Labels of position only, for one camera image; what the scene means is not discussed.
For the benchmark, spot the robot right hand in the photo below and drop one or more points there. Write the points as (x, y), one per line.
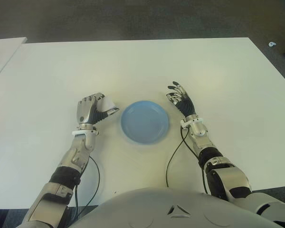
(185, 104)

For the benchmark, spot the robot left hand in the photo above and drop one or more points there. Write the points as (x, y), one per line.
(85, 109)

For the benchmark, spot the white charger block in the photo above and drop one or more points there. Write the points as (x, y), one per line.
(108, 103)

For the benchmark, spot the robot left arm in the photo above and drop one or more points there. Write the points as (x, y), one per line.
(80, 152)

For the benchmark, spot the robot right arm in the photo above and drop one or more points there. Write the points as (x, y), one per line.
(232, 171)

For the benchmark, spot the blue round plate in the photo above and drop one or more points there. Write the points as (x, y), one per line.
(145, 122)

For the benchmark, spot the white side table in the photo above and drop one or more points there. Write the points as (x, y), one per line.
(2, 47)

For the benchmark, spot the small white floor object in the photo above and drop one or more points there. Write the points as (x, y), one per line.
(272, 44)

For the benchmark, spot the grey robot torso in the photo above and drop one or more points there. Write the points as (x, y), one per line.
(156, 209)

